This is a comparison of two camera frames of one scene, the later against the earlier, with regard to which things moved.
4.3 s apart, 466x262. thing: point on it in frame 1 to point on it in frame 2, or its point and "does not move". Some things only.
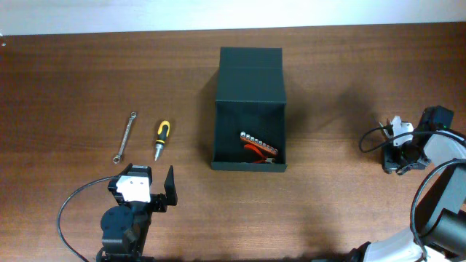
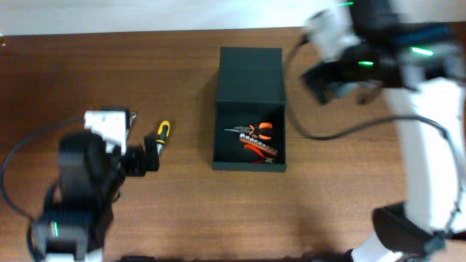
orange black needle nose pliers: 389,127 to 254,130
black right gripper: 395,160 to 318,81
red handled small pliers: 266,159 does not move
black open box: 250,100 does not move
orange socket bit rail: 247,137 does not move
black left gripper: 153,203 to 135,160
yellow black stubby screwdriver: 162,133 does not move
